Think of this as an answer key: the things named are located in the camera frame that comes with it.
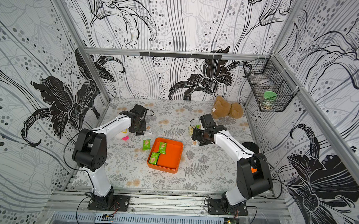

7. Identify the yellow cookie packet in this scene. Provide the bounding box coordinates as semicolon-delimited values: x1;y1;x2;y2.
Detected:
189;126;194;136

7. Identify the green cookie packet hidden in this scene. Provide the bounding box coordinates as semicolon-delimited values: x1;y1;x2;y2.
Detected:
142;139;151;151

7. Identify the orange storage box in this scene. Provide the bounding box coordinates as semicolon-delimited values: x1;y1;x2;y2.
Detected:
146;137;184;174

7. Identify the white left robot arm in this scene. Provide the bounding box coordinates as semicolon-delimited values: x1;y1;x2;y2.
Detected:
72;104;147;198

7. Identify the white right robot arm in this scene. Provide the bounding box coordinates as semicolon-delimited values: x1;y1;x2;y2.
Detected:
192;114;273;208

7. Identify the pink white plush toy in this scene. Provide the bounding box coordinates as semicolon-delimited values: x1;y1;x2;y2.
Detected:
119;129;129;141

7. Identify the brown teddy bear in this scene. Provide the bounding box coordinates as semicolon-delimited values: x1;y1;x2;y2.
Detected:
211;96;244;119

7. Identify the floral table mat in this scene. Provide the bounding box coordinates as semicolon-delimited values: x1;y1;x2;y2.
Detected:
72;94;277;196

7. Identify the black round disc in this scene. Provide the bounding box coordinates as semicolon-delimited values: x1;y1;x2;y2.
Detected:
242;142;260;154

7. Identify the green lid cup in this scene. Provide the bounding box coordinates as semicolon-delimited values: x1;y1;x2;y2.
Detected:
263;91;278;110

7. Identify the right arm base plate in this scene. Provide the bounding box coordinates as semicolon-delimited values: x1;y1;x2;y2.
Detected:
204;197;248;217

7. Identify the black wall bar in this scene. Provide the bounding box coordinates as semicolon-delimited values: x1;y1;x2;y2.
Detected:
139;51;223;60

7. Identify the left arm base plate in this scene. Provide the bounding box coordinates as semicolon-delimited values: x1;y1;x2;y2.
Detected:
87;195;130;212

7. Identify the black wire basket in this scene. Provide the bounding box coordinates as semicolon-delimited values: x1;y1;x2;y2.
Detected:
243;56;294;112

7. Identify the white cable duct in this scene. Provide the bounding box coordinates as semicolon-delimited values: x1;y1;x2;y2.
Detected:
53;212;224;224

